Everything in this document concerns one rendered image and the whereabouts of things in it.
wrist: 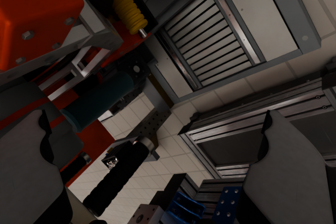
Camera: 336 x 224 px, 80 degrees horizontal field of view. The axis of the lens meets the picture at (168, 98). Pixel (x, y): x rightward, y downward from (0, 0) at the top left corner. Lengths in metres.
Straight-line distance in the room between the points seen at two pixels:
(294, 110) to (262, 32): 0.33
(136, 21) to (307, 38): 0.62
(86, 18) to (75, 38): 0.04
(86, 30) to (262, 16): 0.72
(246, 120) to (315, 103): 0.27
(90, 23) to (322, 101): 0.76
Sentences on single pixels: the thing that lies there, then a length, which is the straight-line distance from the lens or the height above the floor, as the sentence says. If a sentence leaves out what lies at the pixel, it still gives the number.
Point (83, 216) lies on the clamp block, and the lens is 0.34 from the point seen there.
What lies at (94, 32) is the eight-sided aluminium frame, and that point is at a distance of 0.32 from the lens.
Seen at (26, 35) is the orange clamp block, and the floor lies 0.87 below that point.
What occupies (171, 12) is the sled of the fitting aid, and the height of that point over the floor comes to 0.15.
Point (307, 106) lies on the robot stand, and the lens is 0.88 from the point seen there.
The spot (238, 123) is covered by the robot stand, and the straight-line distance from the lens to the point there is 0.99.
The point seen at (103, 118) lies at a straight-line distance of 1.30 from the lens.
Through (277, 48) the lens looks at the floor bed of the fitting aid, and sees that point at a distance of 0.94.
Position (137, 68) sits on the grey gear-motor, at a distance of 0.97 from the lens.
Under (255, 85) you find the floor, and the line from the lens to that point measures 1.12.
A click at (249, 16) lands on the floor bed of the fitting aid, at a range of 0.92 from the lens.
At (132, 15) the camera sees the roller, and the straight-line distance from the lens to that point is 0.58.
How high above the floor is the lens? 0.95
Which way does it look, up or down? 42 degrees down
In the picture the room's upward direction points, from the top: 137 degrees counter-clockwise
